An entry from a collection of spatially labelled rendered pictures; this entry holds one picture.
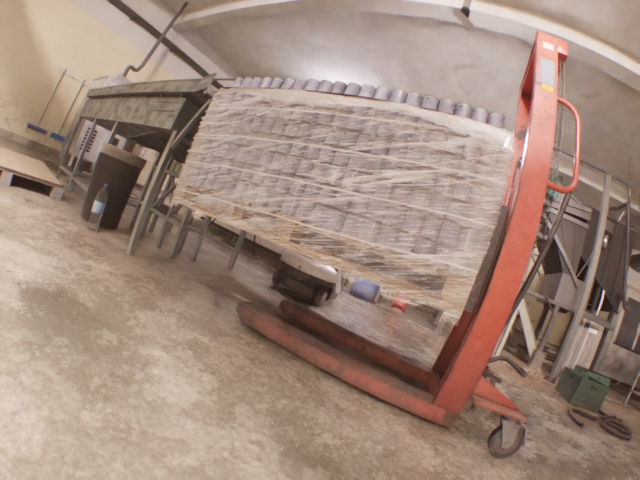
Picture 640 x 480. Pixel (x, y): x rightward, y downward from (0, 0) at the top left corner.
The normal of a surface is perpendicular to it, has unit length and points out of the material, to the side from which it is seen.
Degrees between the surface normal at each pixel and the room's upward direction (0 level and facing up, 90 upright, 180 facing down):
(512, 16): 90
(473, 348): 90
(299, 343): 90
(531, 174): 90
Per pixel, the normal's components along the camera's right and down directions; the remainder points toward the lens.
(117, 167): 0.62, 0.31
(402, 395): -0.36, -0.16
